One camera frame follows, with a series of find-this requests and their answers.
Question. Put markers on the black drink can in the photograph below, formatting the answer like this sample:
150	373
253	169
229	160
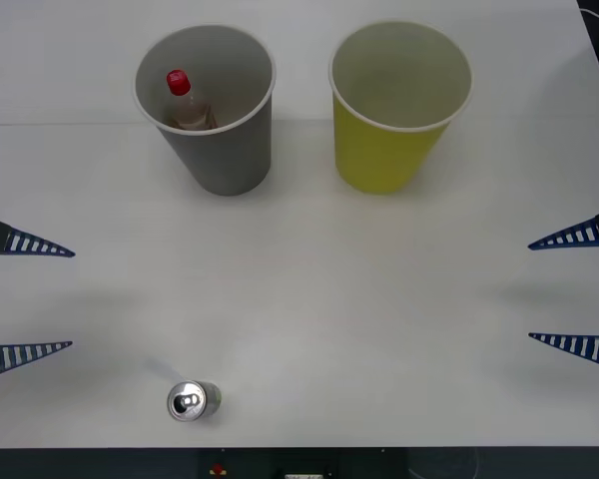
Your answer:
187	399

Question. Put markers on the dark robot base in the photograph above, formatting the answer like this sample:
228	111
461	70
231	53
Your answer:
105	464

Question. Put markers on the yellow-green plastic waste bin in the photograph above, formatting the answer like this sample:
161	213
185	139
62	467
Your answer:
379	159

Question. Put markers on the clear bottle with red cap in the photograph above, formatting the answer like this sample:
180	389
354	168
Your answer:
178	82

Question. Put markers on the grey plastic waste bin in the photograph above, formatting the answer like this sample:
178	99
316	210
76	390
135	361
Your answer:
229	159

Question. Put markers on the red button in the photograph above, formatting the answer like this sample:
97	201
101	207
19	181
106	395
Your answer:
217	469

